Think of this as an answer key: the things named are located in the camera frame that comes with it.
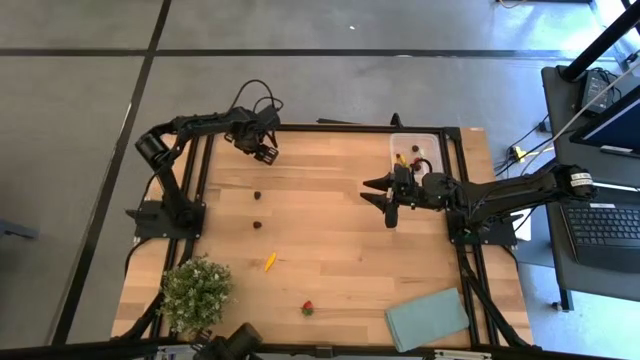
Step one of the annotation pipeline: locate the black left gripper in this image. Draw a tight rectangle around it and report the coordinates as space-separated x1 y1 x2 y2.
224 116 280 167

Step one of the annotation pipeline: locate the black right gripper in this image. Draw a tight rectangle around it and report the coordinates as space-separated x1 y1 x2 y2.
359 164 428 230

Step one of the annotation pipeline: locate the clear plastic tupperware container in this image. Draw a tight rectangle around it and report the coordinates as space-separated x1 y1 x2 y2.
389 131 445 184

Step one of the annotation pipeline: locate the teal folded cloth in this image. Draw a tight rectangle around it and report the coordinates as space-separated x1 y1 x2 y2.
384 286 472 354

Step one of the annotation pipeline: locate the white paper sheet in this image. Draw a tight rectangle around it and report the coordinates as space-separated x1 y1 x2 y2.
509 202 535 242

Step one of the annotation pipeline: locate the green artificial potted plant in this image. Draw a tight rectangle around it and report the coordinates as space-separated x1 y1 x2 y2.
158 253 237 337

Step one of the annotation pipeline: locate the grey computer desk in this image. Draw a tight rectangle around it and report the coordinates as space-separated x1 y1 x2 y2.
541 64 640 312

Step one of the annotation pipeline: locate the black bulky device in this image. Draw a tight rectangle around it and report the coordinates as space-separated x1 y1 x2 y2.
192 322 264 360

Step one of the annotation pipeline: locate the black laptop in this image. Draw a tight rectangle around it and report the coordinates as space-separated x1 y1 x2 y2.
559 201 640 275

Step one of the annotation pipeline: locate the black power brick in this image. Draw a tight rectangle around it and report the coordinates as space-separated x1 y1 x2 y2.
579 69 615 115

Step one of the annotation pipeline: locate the black computer monitor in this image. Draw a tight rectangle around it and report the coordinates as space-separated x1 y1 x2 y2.
569 83 640 160

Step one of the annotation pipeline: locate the black diagonal pole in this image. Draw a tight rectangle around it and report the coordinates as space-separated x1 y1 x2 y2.
559 0 640 84

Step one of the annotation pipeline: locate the black aluminium table frame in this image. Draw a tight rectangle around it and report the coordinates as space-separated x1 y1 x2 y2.
112 122 536 360

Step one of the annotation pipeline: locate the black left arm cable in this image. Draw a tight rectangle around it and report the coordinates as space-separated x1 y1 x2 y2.
229 78 285 115

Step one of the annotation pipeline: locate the pale hanging cord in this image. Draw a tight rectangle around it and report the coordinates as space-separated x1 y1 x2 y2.
519 59 640 156

